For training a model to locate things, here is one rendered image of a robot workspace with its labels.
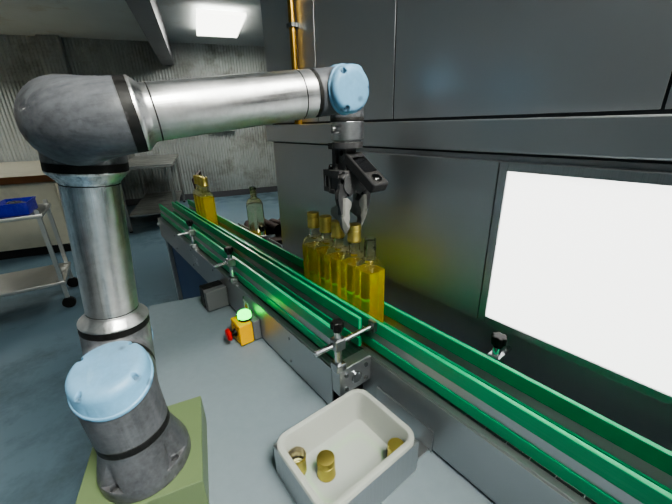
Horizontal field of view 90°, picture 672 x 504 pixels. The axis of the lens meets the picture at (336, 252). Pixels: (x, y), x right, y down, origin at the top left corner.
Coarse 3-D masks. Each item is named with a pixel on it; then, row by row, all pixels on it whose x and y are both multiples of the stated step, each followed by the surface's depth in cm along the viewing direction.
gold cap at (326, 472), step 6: (324, 450) 64; (318, 456) 63; (324, 456) 63; (330, 456) 63; (318, 462) 62; (324, 462) 62; (330, 462) 62; (318, 468) 62; (324, 468) 61; (330, 468) 62; (318, 474) 63; (324, 474) 62; (330, 474) 62; (324, 480) 62; (330, 480) 62
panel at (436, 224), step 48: (384, 192) 87; (432, 192) 76; (480, 192) 67; (384, 240) 92; (432, 240) 79; (480, 240) 69; (432, 288) 82; (480, 288) 72; (528, 336) 66; (624, 384) 55
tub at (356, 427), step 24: (336, 408) 71; (360, 408) 75; (384, 408) 69; (288, 432) 65; (312, 432) 68; (336, 432) 72; (360, 432) 72; (384, 432) 70; (408, 432) 64; (288, 456) 60; (312, 456) 67; (336, 456) 67; (360, 456) 67; (384, 456) 67; (312, 480) 63; (336, 480) 63; (360, 480) 56
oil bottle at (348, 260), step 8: (344, 256) 84; (352, 256) 82; (360, 256) 83; (344, 264) 84; (352, 264) 82; (344, 272) 85; (352, 272) 83; (344, 280) 86; (352, 280) 83; (344, 288) 87; (352, 288) 84; (344, 296) 88; (352, 296) 85; (352, 304) 86
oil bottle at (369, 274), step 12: (360, 264) 79; (372, 264) 78; (360, 276) 80; (372, 276) 78; (384, 276) 81; (360, 288) 81; (372, 288) 79; (360, 300) 82; (372, 300) 81; (372, 312) 82
